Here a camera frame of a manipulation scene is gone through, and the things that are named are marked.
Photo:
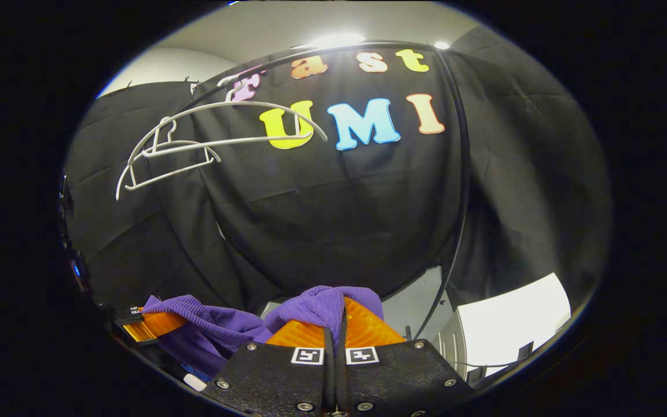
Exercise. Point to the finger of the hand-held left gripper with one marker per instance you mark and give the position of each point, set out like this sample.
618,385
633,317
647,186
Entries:
154,327

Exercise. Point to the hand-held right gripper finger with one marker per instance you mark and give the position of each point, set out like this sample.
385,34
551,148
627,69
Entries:
328,376
341,376

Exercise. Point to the white clothes hanger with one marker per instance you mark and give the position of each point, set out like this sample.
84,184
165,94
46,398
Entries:
120,182
252,105

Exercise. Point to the black clothes rack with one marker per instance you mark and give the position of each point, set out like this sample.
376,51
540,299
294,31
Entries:
465,174

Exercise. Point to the black backdrop cloth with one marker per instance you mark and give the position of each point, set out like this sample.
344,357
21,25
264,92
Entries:
339,220

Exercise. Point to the white cabinet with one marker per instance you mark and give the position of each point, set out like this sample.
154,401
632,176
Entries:
513,318

